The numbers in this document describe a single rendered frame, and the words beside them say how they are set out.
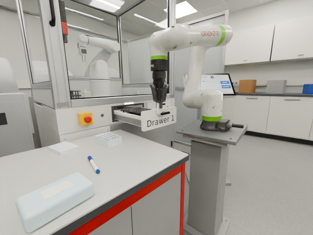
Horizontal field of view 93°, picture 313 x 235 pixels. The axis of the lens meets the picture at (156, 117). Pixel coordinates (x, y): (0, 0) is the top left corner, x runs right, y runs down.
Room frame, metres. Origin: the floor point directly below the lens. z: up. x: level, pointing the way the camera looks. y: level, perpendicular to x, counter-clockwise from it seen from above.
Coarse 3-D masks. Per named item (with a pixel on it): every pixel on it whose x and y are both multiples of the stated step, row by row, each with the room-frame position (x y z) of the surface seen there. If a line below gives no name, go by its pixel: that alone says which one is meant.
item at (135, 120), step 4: (148, 108) 1.14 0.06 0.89; (116, 112) 1.01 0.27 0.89; (120, 112) 0.97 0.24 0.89; (124, 112) 1.11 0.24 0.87; (128, 112) 1.13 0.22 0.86; (116, 116) 1.01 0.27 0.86; (120, 116) 0.97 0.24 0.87; (124, 116) 0.94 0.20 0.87; (128, 116) 0.91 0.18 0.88; (132, 116) 0.88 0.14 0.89; (136, 116) 0.85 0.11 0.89; (140, 116) 0.83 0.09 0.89; (120, 120) 0.98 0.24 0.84; (124, 120) 0.94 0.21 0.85; (128, 120) 0.91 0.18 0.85; (132, 120) 0.87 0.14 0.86; (136, 120) 0.84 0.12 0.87; (140, 120) 0.82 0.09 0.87; (136, 124) 0.85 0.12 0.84; (140, 124) 0.82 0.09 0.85
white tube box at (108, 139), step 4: (108, 132) 0.84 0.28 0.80; (96, 136) 0.77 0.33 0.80; (100, 136) 0.78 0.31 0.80; (104, 136) 0.78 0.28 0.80; (108, 136) 0.78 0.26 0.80; (112, 136) 0.77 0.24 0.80; (116, 136) 0.78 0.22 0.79; (120, 136) 0.77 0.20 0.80; (96, 140) 0.77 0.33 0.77; (100, 140) 0.75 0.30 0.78; (104, 140) 0.72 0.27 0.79; (108, 140) 0.70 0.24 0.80; (112, 140) 0.72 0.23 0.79; (116, 140) 0.74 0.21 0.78; (120, 140) 0.76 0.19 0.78; (104, 144) 0.72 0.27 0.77; (108, 144) 0.70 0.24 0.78; (112, 144) 0.72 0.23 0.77; (116, 144) 0.74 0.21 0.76
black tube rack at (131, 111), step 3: (132, 108) 1.11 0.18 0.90; (135, 108) 1.11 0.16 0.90; (138, 108) 1.11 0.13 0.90; (141, 108) 1.10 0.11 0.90; (144, 108) 1.10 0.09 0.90; (147, 108) 1.10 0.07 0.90; (123, 111) 1.04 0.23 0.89; (126, 111) 0.99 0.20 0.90; (129, 111) 0.96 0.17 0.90; (132, 111) 0.96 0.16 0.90; (135, 111) 0.96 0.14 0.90; (138, 111) 0.96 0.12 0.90; (141, 111) 0.96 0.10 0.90; (135, 114) 1.01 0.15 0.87; (138, 114) 1.01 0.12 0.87
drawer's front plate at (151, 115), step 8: (144, 112) 0.79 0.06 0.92; (152, 112) 0.83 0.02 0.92; (176, 112) 0.98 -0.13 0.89; (144, 120) 0.78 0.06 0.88; (152, 120) 0.83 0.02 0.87; (160, 120) 0.87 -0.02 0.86; (168, 120) 0.92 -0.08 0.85; (176, 120) 0.98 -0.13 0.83; (144, 128) 0.78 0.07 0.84; (152, 128) 0.83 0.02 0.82
